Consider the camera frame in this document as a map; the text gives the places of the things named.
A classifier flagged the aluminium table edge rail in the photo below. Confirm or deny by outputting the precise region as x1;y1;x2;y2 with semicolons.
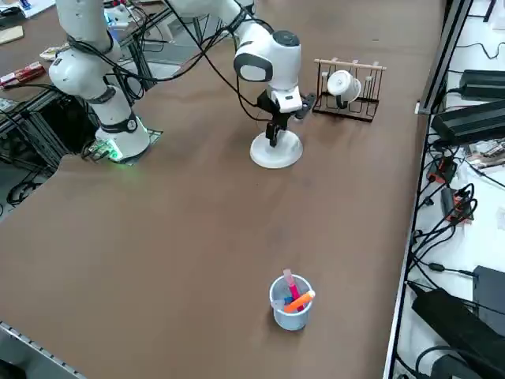
0;320;90;379

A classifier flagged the long black power brick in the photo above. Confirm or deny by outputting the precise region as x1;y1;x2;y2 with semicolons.
459;69;505;95

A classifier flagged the red packet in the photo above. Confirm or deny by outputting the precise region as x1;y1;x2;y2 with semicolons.
0;64;47;88

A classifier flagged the pink marker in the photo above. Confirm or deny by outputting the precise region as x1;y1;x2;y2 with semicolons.
282;269;301;303

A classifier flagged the large black power brick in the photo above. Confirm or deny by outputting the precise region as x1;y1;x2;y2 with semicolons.
430;99;505;144

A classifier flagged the aluminium camera post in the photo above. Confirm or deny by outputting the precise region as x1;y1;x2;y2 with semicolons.
417;0;474;115

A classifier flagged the clear blue pen cup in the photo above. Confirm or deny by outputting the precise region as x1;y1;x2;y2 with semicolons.
269;275;315;332

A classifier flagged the small snack packet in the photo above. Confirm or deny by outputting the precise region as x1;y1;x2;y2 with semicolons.
39;46;66;62

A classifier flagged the black box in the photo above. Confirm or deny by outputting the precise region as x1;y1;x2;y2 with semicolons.
472;265;505;321

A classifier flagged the orange marker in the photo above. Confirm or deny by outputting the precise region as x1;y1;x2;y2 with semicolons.
284;290;317;313

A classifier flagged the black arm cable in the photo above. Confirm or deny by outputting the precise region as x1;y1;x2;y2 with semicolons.
66;0;277;123

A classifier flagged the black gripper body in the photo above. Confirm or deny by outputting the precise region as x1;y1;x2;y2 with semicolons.
256;88;305;129

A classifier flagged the black wire cup rack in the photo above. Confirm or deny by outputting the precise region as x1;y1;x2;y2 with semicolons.
312;58;387;125

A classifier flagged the white mug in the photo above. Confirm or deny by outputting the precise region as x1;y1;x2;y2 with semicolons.
326;69;362;104

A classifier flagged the orange black plug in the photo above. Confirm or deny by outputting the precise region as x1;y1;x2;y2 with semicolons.
428;156;458;185
440;183;479;226

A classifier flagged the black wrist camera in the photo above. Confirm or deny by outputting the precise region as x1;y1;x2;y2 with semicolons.
294;92;317;120

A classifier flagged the black support frame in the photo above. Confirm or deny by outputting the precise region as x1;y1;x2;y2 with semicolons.
0;86;99;174

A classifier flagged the white IKEA plate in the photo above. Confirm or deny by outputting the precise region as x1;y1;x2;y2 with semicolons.
249;129;305;170

